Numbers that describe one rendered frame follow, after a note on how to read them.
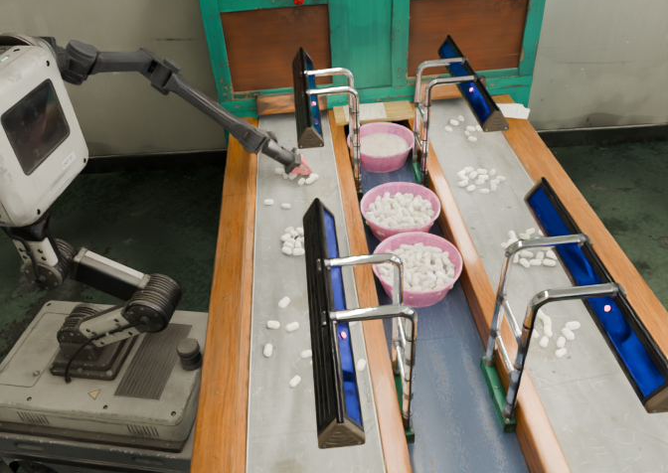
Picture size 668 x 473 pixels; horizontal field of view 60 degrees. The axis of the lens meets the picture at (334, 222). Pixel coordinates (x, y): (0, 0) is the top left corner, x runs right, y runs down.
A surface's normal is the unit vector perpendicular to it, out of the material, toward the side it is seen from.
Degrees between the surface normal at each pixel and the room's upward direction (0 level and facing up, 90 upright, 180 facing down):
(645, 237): 0
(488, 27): 90
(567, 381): 0
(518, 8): 90
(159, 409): 1
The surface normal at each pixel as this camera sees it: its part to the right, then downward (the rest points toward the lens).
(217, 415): -0.05, -0.78
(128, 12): 0.02, 0.62
